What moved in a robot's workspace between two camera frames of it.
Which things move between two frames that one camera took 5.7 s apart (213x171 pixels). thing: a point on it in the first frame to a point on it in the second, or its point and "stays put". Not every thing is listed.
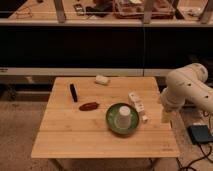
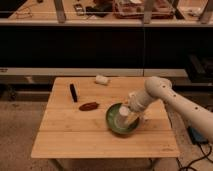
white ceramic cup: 123,119 stays put
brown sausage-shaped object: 89,106 stays put
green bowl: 114,112 stays put
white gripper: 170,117 to 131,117
